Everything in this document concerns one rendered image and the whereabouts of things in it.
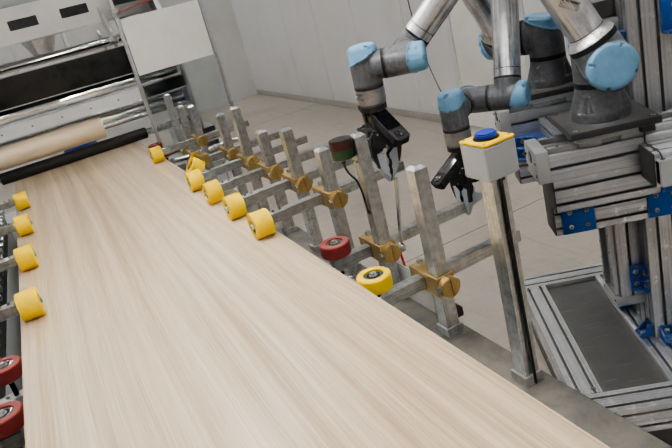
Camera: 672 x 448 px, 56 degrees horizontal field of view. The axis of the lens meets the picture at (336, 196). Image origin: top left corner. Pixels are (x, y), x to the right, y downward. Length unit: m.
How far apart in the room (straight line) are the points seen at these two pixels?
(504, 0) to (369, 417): 1.22
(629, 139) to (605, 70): 0.27
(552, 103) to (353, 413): 1.46
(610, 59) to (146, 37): 2.92
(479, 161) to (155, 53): 3.05
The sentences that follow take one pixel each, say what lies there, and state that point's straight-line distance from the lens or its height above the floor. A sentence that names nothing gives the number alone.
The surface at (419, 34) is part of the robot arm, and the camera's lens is 1.70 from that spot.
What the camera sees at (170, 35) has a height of 1.45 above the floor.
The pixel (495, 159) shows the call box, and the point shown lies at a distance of 1.14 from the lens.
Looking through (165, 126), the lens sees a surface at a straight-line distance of 4.02.
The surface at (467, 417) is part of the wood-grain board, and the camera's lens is 1.02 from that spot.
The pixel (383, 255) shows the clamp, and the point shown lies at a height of 0.85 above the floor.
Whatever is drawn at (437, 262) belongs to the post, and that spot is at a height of 0.90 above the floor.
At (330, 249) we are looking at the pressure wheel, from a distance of 1.64.
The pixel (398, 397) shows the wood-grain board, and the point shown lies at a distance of 1.08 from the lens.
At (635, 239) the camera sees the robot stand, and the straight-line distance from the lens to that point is 2.21.
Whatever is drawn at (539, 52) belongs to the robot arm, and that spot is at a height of 1.16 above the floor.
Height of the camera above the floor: 1.55
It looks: 19 degrees down
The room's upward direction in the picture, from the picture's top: 15 degrees counter-clockwise
